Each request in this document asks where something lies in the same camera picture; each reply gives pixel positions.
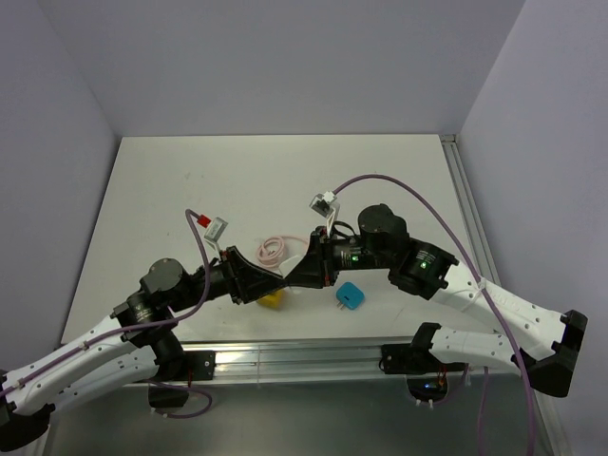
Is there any pink coiled cord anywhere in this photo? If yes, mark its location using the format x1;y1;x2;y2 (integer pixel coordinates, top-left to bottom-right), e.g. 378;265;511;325
256;235;310;267

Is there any aluminium front rail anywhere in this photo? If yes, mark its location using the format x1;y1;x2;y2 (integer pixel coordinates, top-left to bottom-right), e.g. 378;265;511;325
51;337;471;387

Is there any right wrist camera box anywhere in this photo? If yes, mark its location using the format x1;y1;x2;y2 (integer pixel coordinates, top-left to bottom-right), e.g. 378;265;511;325
310;191;340;235

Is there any blue plug adapter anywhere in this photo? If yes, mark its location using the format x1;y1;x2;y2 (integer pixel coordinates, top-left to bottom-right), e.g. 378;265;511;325
335;281;366;311

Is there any yellow cube socket adapter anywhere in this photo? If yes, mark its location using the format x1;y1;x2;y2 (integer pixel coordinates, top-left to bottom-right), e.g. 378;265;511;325
256;290;285;311

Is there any aluminium right rail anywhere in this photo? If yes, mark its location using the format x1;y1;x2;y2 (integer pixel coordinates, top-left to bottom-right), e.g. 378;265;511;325
439;135;501;285

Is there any white plug adapter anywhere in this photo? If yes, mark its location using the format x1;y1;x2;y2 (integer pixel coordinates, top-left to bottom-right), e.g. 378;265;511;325
277;255;303;278

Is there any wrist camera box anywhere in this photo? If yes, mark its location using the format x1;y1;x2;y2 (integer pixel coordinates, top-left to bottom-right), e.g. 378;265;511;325
310;191;340;235
200;217;228;253

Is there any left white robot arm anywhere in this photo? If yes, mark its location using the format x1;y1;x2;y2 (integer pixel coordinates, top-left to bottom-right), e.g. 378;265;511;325
1;248;287;452

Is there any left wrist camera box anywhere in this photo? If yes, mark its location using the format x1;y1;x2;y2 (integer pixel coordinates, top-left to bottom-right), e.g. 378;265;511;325
200;217;228;253

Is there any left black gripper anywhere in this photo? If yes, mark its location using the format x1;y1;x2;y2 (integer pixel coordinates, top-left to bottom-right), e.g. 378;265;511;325
169;245;288;312

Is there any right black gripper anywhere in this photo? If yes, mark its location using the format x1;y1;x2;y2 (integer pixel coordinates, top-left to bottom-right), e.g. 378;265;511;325
285;224;392;287

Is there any aluminium rail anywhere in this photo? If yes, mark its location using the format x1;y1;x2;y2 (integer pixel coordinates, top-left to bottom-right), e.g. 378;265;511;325
439;135;501;285
51;337;471;387

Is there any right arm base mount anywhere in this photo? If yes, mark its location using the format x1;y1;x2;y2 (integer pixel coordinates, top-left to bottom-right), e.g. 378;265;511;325
378;343;468;409

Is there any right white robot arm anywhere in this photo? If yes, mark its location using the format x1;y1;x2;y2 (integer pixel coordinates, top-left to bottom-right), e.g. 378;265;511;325
286;203;587;398

